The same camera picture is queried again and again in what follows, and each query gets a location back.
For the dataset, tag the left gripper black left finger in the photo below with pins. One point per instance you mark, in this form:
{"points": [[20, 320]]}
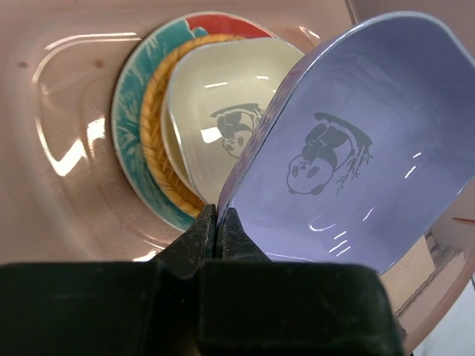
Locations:
{"points": [[107, 308]]}

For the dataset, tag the purple square panda dish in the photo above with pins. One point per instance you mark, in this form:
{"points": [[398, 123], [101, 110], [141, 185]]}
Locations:
{"points": [[369, 138]]}

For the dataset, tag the red floral round plate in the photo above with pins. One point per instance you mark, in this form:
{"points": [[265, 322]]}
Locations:
{"points": [[129, 93]]}

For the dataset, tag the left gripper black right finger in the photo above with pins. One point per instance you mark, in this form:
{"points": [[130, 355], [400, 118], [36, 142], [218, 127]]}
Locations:
{"points": [[249, 305]]}

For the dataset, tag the woven bamboo round tray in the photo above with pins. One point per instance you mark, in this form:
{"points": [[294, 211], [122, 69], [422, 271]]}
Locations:
{"points": [[150, 128]]}

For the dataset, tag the cream square panda dish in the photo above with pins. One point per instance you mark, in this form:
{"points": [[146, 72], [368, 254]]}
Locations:
{"points": [[216, 98]]}

